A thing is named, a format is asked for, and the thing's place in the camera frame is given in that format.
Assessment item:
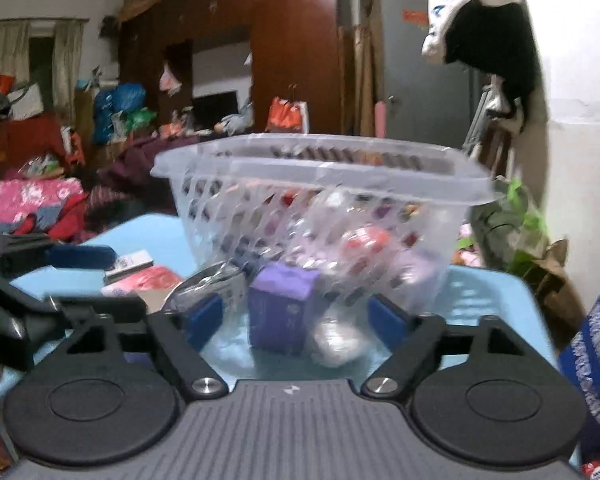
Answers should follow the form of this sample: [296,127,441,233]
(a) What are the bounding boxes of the brown paper bag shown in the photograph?
[525,240,586,341]

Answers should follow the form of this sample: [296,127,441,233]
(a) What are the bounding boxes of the blue plastic bags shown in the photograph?
[92,82,146,143]

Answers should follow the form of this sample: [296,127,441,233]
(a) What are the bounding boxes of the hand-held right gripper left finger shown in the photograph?
[35,292,229,402]

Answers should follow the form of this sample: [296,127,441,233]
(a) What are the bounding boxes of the maroon blanket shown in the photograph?
[87,135,221,226]

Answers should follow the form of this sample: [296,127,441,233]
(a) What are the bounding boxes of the wooden planks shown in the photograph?
[350,0,386,138]

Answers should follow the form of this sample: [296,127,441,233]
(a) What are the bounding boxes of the blue printed tote bag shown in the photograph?
[557,260,600,466]

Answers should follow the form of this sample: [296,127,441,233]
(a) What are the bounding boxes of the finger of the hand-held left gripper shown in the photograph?
[47,244,117,271]
[55,296,148,328]

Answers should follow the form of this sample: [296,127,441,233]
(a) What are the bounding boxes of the grey door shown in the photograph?
[365,0,486,153]

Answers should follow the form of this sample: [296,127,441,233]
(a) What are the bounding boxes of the red flat packet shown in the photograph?
[101,265,185,313]

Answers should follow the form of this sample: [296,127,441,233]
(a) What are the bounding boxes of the red door sign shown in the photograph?
[401,8,431,28]

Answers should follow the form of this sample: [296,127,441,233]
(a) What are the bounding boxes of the green plastic bag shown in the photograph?
[470,177,551,276]

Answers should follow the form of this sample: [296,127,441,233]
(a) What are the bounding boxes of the white lettered hanging bag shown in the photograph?
[421,0,526,63]

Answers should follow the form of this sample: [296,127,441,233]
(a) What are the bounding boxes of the beige curtain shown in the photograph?
[52,20,88,133]
[0,21,28,81]

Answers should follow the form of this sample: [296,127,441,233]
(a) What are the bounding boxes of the pink hanging plastic bag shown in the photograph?
[159,62,182,97]

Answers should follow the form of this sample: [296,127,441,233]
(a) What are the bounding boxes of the white printed card box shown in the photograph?
[104,250,154,282]

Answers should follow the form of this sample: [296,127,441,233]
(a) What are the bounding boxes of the orange shopping bag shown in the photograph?
[266,96,309,134]

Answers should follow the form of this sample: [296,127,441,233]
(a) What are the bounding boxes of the pink floral blanket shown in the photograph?
[0,180,86,236]

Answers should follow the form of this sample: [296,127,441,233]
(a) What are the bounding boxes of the red cloth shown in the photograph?
[0,115,66,178]

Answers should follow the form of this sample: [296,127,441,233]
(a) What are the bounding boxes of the white plastic basket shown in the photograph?
[150,132,496,306]

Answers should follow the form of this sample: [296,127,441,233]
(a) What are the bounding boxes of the brown wooden wardrobe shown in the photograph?
[117,0,348,136]

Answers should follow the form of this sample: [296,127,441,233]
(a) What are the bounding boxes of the purple box with white label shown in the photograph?
[247,262,324,357]

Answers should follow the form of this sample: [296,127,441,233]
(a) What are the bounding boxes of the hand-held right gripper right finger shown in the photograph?
[361,294,546,402]

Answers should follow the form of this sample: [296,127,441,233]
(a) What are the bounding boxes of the black hanging garment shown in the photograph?
[442,0,543,133]

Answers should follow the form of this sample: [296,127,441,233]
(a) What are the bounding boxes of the black television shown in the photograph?
[192,90,240,131]

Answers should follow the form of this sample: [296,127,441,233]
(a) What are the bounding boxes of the white wrapped item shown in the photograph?
[307,307,373,368]

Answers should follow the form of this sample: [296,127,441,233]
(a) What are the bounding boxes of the metal crutches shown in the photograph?
[462,80,503,161]

